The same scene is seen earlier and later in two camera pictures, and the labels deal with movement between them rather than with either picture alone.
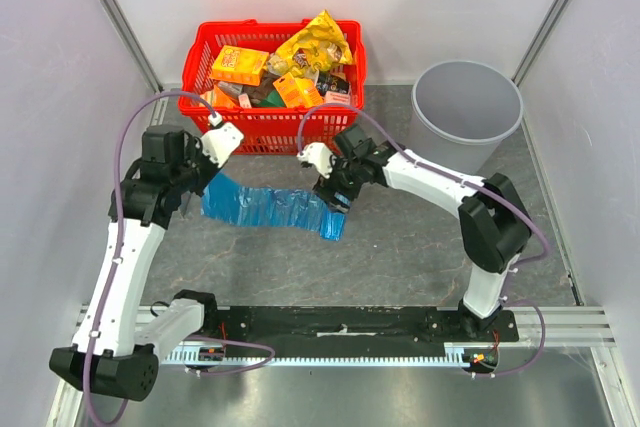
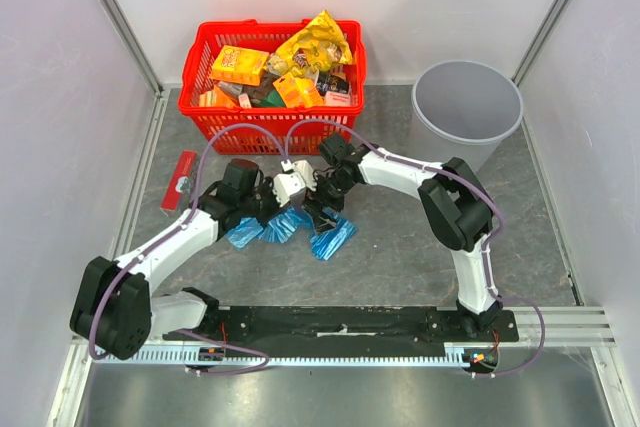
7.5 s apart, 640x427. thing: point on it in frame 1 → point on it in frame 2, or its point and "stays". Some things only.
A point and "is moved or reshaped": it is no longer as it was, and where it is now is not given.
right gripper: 335,187 stays
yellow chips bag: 310,52 stays
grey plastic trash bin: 460,112 stays
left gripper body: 196,172 → 264,202
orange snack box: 238,64 stays
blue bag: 224,198 is moved or reshaped
